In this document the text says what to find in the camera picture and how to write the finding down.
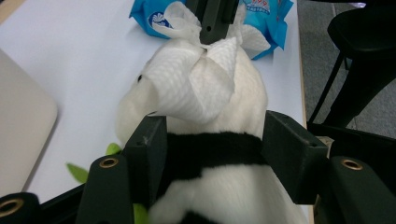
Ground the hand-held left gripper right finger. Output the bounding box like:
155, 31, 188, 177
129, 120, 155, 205
262, 110, 330, 204

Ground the white plastic storage box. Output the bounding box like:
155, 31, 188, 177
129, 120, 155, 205
0, 49, 59, 198

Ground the panda plush toy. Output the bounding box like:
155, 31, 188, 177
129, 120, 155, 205
65, 36, 309, 224

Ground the blue wet wipes pack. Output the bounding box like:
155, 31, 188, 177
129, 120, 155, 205
129, 0, 294, 61

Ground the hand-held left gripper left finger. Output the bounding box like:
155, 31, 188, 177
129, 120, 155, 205
123, 115, 168, 209

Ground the white wet wipe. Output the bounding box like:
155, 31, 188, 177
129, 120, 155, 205
144, 1, 272, 125

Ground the black chair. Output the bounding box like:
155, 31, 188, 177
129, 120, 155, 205
306, 0, 396, 139

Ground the pale lilac table mat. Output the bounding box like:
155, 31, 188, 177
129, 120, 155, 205
0, 0, 305, 204

